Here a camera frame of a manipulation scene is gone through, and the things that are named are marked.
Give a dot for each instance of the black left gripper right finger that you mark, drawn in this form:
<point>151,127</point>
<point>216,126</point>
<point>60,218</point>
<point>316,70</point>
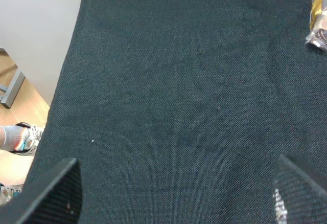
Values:
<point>299,192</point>

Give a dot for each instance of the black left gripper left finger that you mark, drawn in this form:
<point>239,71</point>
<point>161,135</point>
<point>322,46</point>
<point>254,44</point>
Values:
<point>56,197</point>

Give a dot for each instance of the grey sneaker upper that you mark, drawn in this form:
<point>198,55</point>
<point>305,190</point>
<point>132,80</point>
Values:
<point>21,138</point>

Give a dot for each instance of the grey metal furniture leg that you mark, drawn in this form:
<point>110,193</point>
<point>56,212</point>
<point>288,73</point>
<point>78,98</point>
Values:
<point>11,80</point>

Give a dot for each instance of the black table cloth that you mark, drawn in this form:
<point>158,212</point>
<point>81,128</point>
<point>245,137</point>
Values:
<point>179,109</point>

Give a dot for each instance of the wrapped snack roll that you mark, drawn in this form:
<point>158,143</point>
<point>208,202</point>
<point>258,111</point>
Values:
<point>317,35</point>

